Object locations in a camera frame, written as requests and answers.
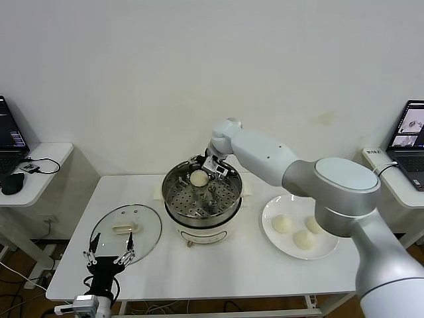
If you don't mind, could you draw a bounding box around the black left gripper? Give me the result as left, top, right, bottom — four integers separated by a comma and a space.
82, 233, 136, 294

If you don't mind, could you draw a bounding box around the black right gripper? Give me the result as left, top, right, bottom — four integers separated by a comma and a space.
191, 148, 221, 182

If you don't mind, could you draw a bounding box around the white steamed baozi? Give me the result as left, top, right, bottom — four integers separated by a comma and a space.
292, 230, 316, 250
305, 217, 324, 235
189, 169, 209, 188
272, 215, 293, 235

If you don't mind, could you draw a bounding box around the round glass pot lid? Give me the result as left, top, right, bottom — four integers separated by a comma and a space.
89, 204, 163, 266

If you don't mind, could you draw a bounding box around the perforated steel steamer basket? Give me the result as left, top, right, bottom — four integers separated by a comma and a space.
161, 158, 243, 229

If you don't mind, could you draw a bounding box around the cream electric cooker pot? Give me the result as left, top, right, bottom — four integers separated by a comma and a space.
154, 180, 254, 248

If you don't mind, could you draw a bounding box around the white floor power strip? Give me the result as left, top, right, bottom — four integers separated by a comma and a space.
25, 270, 57, 292

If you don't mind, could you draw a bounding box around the round white plate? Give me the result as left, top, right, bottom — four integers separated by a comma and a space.
261, 194, 341, 261

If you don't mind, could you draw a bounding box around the small black hub with label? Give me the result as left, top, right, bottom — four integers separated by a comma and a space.
20, 162, 42, 176

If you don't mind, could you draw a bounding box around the white side desk with mouse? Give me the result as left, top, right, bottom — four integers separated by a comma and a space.
0, 142, 76, 272

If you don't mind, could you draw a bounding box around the black computer mouse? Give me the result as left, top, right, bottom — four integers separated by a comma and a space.
1, 172, 27, 195

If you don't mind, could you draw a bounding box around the black laptop with dark screen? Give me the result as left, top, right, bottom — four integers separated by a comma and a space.
0, 95, 31, 180

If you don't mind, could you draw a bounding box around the white side desk with remote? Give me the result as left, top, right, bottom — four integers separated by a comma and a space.
360, 147, 424, 249

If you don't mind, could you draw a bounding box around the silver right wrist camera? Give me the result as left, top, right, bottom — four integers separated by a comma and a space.
202, 157, 229, 176

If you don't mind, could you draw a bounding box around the thin black looped cable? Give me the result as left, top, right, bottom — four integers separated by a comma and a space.
21, 157, 62, 176

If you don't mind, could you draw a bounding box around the white table leg frame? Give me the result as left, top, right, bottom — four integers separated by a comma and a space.
112, 293, 357, 318

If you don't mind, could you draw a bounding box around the black cable with adapter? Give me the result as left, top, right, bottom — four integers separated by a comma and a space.
377, 164, 398, 180

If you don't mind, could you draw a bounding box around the white laptop cable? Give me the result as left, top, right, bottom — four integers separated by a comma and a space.
372, 161, 400, 175

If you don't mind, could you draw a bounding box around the grey laptop showing camera views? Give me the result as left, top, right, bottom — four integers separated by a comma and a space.
386, 99, 424, 192

